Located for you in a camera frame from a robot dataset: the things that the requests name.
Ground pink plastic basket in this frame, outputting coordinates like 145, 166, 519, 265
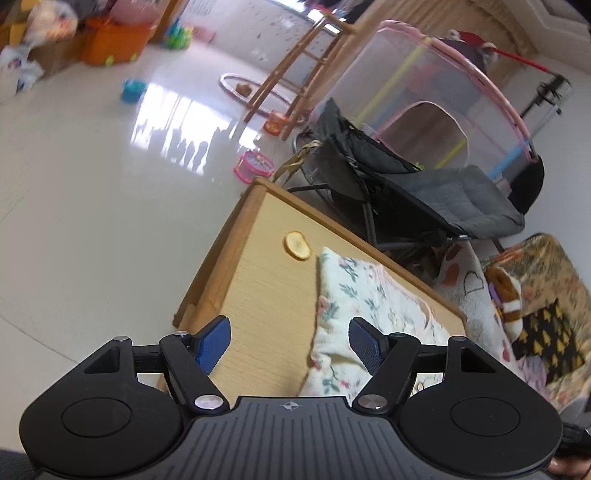
108, 0, 162, 26

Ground brown and white plush toy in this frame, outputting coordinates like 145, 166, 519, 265
485, 265, 525, 342

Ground brown cardboard box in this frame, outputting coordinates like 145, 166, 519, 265
28, 32, 88, 77

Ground pink toy drum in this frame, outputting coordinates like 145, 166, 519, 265
233, 150, 274, 183

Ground dried palm leaf fan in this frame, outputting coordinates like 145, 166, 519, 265
272, 138, 324, 185

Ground white blue plastic bag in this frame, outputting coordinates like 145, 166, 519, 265
0, 44, 44, 95

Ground white orange plastic bag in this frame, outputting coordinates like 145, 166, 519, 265
25, 0, 79, 35

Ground grey folding lounge chair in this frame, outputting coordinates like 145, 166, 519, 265
291, 97, 527, 252

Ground green toy bowling pins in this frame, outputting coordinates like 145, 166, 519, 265
165, 18, 195, 51

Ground tall wooden stool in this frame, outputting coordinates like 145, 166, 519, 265
242, 11, 363, 141

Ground golden floral sofa cover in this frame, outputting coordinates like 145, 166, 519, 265
480, 233, 591, 324

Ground dried yellow fruit slice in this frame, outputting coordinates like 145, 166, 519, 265
284, 231, 312, 260

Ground orange wheeled storage bin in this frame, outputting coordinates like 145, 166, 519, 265
83, 16, 158, 65

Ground silver hula hoop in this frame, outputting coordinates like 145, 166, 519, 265
219, 71, 308, 125

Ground low wooden table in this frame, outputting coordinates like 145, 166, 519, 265
173, 178, 468, 400

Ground lilac printed cloth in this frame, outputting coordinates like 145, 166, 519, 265
519, 355, 555, 398

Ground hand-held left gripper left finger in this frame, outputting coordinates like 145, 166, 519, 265
81, 315, 232, 411

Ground white heart print quilt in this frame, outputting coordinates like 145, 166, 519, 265
434, 240, 522, 370

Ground blue toy bucket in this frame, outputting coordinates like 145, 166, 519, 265
121, 78, 147, 102

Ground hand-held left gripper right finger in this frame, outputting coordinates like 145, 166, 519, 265
348, 317, 502, 413

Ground black cushion yellow tree print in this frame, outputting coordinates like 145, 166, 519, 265
510, 298, 587, 384

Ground brown leather bag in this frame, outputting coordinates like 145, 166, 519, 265
406, 249, 444, 282

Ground mesh play tent pink rim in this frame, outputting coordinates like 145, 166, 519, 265
323, 19, 546, 185

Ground black hanging cloth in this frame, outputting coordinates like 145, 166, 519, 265
508, 154, 546, 215

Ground white floral baby garment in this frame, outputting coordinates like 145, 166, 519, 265
299, 247, 451, 400

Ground black metal stand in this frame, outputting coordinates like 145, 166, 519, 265
519, 73, 573, 127

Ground red handled mop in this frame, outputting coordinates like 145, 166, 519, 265
450, 28, 552, 75

